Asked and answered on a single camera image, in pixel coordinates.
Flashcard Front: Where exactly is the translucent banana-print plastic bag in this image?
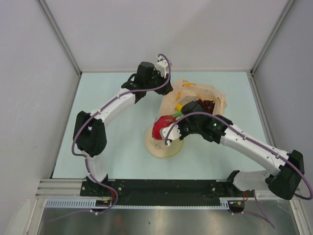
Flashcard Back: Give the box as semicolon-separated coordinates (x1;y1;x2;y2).
159;78;227;116

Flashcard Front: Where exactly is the aluminium left corner post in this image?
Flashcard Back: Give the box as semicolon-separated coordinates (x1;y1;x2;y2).
35;0;82;78

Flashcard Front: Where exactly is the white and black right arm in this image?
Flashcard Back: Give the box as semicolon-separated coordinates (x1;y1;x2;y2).
178;101;304;200

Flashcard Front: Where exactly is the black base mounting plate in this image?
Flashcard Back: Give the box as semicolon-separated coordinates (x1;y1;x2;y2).
80;179;253;208

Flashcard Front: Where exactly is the aluminium right corner post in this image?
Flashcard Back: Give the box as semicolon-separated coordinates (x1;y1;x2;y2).
250;0;297;76

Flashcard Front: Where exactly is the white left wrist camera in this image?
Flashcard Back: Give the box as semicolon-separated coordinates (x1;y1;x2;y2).
155;59;172;78

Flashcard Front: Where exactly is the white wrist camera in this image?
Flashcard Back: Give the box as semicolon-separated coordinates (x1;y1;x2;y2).
160;124;181;146
155;59;172;78

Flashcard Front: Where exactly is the aluminium corner post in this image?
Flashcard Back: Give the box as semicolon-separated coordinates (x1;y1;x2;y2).
35;0;82;78
250;0;297;76

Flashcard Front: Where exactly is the cream plate with leaf motif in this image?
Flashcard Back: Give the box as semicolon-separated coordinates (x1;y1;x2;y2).
144;125;183;159

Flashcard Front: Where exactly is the dark red fake fruit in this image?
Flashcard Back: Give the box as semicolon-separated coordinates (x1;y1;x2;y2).
197;99;215;114

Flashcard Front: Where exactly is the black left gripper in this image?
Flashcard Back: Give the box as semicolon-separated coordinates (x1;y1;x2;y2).
144;69;173;96

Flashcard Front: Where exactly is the yellow fake banana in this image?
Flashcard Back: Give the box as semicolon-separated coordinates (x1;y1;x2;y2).
175;103;183;112

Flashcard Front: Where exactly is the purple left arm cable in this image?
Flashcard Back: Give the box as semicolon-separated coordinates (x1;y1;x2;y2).
46;53;172;222

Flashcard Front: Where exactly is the aluminium right side rail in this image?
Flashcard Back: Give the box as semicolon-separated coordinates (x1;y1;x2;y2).
247;71;277;147

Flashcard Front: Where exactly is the white slotted cable duct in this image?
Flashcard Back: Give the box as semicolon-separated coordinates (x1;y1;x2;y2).
45;197;232;209

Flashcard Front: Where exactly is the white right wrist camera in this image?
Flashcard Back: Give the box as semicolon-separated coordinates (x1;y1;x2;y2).
160;124;181;146

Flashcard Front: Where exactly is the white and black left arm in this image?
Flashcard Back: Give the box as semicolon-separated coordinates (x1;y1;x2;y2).
71;54;173;196

